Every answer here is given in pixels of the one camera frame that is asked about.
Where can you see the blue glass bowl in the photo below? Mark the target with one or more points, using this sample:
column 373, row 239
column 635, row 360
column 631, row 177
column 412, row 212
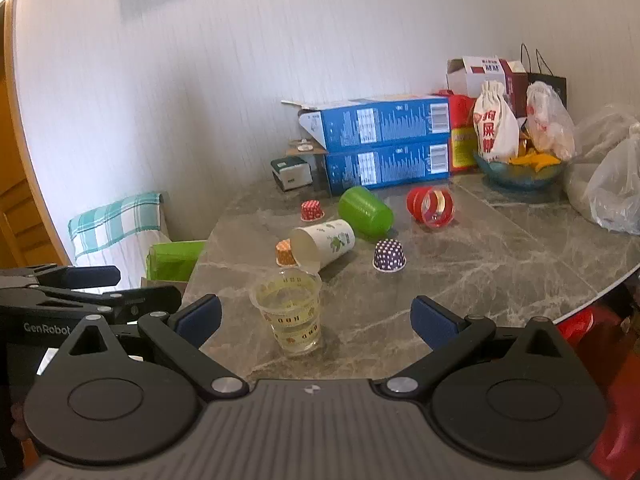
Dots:
column 520, row 177

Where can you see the grey translucent plastic bag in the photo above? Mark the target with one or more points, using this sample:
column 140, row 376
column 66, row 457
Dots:
column 600, row 130

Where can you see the teal checked towel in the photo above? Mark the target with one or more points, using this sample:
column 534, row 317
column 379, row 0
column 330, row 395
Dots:
column 115, row 220

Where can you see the purple dotted paper baking cup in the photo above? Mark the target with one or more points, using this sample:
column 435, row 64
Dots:
column 389, row 255

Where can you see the clear printed plastic cup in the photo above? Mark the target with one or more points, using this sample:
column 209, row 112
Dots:
column 292, row 317

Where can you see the red striped clear cup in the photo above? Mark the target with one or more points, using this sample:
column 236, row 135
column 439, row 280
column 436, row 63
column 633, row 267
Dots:
column 432, row 205

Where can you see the clear plastic food bag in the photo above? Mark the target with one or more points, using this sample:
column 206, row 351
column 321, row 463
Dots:
column 550, row 120

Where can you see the small green white box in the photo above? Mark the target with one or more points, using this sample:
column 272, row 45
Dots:
column 291, row 172

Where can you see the white printed cloth pouch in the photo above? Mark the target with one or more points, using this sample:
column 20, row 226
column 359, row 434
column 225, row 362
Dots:
column 495, row 127

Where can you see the red dotted paper baking cup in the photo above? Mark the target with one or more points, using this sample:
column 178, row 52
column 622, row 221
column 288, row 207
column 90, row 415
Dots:
column 312, row 210

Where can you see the white plastic bag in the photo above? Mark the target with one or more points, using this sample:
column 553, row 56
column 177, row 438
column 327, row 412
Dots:
column 620, row 190

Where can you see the white printed paper cup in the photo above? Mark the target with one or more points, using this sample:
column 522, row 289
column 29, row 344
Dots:
column 330, row 242

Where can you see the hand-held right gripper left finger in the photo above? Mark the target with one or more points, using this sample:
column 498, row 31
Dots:
column 200, row 317

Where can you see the red plastic stool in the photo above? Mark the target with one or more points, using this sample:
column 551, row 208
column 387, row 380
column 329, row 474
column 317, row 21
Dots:
column 620, row 385

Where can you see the black paper bag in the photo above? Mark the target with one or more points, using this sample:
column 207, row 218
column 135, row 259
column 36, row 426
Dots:
column 550, row 85

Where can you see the blue cardboard box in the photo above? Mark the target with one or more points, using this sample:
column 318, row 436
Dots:
column 385, row 165
column 380, row 122

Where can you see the orange snack packets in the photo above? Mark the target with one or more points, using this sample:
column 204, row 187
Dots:
column 535, row 160

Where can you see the orange paper baking cup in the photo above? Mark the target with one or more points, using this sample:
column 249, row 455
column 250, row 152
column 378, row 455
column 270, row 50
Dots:
column 284, row 255

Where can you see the red yellow snack packet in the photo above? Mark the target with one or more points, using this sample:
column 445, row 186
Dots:
column 462, row 145

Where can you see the green plastic bin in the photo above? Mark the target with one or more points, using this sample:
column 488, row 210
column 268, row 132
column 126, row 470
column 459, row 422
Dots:
column 172, row 260

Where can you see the green plastic cup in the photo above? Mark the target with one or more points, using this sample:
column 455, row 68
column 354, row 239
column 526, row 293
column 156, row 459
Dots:
column 367, row 210

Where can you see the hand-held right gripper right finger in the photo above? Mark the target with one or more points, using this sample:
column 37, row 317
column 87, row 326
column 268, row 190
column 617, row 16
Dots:
column 432, row 322

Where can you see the wooden door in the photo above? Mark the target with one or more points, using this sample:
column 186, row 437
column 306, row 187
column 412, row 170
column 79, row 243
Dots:
column 20, row 185

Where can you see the white red cardboard box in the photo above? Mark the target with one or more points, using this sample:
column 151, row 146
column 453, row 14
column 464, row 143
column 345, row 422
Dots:
column 482, row 72

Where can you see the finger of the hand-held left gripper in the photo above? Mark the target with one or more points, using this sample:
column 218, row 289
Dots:
column 145, row 300
column 95, row 276

